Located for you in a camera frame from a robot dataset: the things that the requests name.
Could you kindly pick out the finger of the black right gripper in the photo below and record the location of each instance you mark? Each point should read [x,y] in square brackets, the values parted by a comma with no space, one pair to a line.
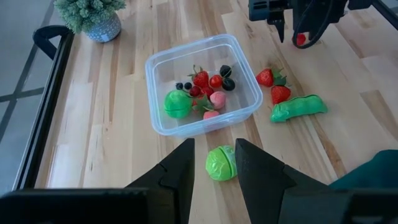
[281,29]
[314,29]

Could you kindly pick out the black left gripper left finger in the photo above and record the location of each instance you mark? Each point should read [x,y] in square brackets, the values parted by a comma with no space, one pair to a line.
[174,186]

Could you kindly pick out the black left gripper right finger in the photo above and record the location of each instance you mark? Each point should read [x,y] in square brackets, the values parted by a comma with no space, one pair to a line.
[258,186]

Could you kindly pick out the red cherry tomato toy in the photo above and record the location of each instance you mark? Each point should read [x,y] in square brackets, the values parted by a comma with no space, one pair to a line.
[301,40]
[215,81]

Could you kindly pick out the green cabbage toy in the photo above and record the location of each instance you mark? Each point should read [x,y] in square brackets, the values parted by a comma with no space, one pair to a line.
[219,165]

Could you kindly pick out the red strawberry toy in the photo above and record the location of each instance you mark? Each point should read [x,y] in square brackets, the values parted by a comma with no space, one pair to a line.
[280,94]
[202,106]
[265,77]
[200,79]

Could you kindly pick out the green pea pod toy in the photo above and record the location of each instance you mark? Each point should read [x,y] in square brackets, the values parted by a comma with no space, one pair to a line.
[298,108]

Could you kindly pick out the pink round fruit toy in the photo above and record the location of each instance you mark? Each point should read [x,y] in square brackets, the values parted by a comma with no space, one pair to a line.
[211,115]

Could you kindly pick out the smooth green vegetable toy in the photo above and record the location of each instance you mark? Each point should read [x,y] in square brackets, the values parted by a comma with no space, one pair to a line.
[177,104]

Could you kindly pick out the pink textured fruit toy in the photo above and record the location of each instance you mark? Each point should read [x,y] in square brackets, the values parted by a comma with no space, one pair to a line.
[218,99]

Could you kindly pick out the small red fruit toy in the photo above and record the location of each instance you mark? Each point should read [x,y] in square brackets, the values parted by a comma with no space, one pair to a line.
[207,91]

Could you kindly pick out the dark red cherry toy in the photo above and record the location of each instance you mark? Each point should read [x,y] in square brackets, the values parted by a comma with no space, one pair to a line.
[195,91]

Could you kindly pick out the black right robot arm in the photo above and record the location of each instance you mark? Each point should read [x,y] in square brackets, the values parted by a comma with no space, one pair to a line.
[360,3]

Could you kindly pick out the clear plastic tupperware container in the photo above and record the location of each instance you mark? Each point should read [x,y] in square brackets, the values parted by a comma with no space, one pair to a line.
[239,93]

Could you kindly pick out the dark green cloth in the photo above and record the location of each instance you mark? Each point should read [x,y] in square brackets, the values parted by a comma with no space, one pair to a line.
[373,171]

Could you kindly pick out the small potted green plant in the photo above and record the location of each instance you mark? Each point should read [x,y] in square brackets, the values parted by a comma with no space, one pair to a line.
[102,29]

